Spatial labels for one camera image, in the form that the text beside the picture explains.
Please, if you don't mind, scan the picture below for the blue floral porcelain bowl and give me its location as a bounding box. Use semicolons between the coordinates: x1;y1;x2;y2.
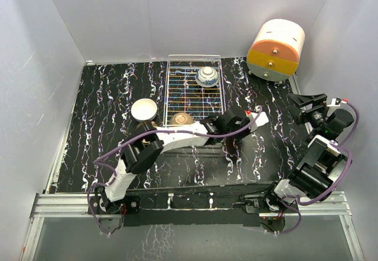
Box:
195;66;220;88

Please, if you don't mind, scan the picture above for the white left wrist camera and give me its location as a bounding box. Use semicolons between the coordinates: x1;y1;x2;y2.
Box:
245;106;269;132

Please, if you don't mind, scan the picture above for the tan bowl with brown rim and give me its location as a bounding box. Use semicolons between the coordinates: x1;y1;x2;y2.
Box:
136;120;158;129

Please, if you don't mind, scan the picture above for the black bowl with beige outside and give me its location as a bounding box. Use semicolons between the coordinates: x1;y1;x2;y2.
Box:
170;112;194;125

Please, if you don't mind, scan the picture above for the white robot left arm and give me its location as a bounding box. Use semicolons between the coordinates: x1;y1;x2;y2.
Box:
89;109;255;213

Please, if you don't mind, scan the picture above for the aluminium frame rail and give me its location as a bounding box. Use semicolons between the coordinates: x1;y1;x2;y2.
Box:
30;191;365;260

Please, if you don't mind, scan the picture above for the round mini drawer cabinet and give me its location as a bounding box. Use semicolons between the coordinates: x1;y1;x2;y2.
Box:
246;19;305;82

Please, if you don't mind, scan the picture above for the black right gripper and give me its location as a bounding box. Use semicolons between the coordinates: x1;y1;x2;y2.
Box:
288;93;327;130

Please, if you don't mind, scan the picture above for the white bowl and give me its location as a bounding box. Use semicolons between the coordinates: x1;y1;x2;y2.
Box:
131;98;158;122

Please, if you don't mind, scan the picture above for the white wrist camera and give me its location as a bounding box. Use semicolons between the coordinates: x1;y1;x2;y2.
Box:
245;106;269;132
329;97;348;107

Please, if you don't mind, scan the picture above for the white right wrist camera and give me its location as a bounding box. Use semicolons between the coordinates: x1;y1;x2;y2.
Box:
329;97;348;107

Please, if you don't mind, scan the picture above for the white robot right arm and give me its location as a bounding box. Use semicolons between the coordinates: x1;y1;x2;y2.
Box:
233;93;359;217

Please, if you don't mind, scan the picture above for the white wire dish rack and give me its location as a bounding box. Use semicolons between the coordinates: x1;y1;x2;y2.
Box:
163;54;225;126

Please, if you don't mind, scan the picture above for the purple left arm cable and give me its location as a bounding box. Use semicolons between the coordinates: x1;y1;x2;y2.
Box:
87;106;263;234

